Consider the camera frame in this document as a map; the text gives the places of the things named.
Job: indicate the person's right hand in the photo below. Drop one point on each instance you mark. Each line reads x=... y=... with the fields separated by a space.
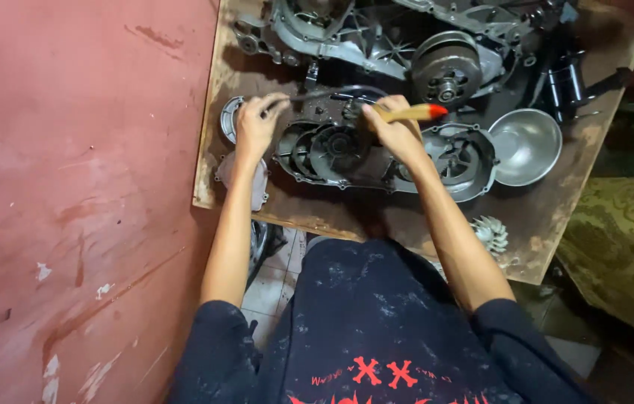
x=397 y=131

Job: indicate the person's left hand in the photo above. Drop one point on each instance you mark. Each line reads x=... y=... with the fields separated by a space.
x=254 y=128

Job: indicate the person's left fingers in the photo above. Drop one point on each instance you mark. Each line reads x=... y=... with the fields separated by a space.
x=270 y=102

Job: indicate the person's right fingers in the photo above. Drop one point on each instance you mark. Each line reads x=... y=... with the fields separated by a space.
x=389 y=110

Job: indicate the wooden brush with red tip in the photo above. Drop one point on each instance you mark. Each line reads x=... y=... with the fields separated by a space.
x=413 y=113

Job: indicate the round silver metal disc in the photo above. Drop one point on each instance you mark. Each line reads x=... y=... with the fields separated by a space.
x=230 y=119

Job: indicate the dark engine transmission cover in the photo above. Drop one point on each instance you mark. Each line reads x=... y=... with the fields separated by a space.
x=350 y=154

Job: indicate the clutch pulley assembly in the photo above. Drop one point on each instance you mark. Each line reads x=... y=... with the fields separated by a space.
x=447 y=70

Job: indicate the scooter engine block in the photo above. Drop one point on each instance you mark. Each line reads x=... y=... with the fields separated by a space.
x=373 y=33

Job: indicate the grey rag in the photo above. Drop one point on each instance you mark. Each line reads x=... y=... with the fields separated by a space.
x=244 y=182

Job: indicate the silver metal bowl housing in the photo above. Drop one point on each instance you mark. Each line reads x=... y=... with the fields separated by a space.
x=524 y=147

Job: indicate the silver finned pulley face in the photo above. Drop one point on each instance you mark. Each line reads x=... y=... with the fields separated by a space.
x=491 y=235

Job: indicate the black shock absorber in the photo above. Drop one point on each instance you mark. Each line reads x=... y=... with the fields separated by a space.
x=566 y=84

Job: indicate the wooden work board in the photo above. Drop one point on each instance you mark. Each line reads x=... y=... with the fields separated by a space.
x=541 y=213

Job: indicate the person's dark printed shirt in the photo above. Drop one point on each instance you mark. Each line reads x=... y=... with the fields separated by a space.
x=376 y=331

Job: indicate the patterned olive cushion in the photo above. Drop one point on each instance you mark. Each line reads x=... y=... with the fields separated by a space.
x=622 y=247

